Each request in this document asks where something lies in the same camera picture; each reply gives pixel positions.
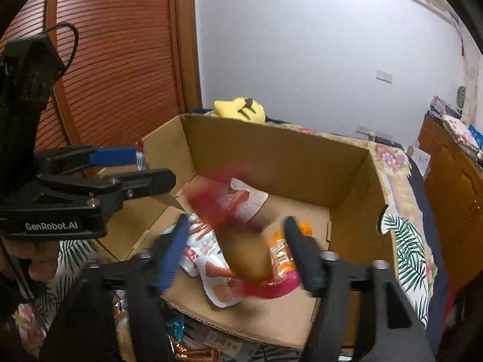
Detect brown cardboard box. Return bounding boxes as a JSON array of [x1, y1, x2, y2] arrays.
[[90, 112, 397, 351]]

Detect brown slatted wardrobe door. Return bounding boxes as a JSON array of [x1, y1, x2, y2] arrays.
[[1, 0, 201, 151]]

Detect pink snack packet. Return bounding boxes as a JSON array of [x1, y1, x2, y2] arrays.
[[187, 176, 300, 299]]

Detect small white fan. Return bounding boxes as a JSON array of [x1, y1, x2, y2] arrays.
[[456, 86, 466, 112]]

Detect white wall switch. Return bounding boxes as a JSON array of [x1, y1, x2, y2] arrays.
[[376, 70, 393, 83]]

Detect white meat snack pouch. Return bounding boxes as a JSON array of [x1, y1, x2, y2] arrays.
[[175, 176, 269, 308]]

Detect teal candy wrapper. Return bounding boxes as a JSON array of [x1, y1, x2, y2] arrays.
[[165, 312, 185, 342]]

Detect folded floral cloth stack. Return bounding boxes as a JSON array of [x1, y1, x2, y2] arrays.
[[429, 96, 482, 162]]

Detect left hand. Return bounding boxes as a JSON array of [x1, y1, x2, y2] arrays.
[[0, 239, 62, 284]]

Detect orange snack packet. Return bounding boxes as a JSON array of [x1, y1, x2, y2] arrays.
[[268, 230, 300, 284]]

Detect wooden sideboard cabinet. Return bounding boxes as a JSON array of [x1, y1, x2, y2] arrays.
[[418, 114, 483, 291]]

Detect palm leaf bed sheet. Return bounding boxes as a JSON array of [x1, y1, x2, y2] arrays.
[[6, 210, 439, 362]]

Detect yellow plush toy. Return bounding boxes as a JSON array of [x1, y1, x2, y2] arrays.
[[210, 97, 266, 123]]

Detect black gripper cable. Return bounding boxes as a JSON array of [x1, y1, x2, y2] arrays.
[[43, 22, 80, 80]]

